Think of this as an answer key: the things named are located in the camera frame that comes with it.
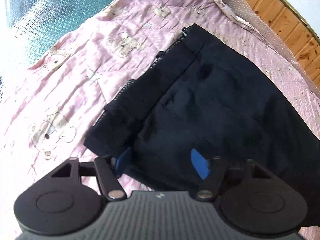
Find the pink bear-print blanket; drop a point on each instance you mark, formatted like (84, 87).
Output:
(75, 67)

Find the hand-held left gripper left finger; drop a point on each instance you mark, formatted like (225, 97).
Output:
(123, 161)

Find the black pants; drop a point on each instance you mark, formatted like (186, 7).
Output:
(212, 92)

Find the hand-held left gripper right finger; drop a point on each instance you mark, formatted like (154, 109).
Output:
(200, 163)

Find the wooden headboard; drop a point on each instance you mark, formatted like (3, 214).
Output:
(287, 25)

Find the clear bubble wrap sheet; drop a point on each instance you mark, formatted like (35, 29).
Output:
(37, 12)

